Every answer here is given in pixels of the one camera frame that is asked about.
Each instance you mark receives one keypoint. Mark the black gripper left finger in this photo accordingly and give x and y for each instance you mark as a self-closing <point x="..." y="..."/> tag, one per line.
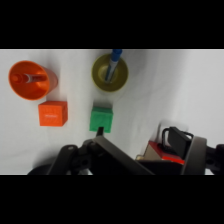
<point x="113" y="155"/>

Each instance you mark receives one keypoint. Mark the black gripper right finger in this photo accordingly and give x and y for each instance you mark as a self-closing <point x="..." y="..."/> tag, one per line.
<point x="195" y="156"/>

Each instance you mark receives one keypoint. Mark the green block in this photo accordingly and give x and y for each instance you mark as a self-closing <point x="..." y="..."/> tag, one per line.
<point x="101" y="118"/>

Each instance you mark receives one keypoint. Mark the red block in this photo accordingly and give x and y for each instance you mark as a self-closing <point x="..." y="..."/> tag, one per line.
<point x="156" y="150"/>

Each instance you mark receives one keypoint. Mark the orange block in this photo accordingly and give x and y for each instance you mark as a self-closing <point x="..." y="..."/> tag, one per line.
<point x="52" y="114"/>

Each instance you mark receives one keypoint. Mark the yellow plastic cup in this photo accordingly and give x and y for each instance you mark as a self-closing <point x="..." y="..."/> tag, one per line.
<point x="110" y="75"/>

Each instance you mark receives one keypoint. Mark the blue marker pen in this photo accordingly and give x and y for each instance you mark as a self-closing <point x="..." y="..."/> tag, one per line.
<point x="113" y="65"/>

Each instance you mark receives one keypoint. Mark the orange plastic cup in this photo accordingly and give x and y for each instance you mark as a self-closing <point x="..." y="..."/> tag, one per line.
<point x="31" y="80"/>

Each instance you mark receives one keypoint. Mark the orange white marker pen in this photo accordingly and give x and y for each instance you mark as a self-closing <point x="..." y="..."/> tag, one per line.
<point x="30" y="78"/>

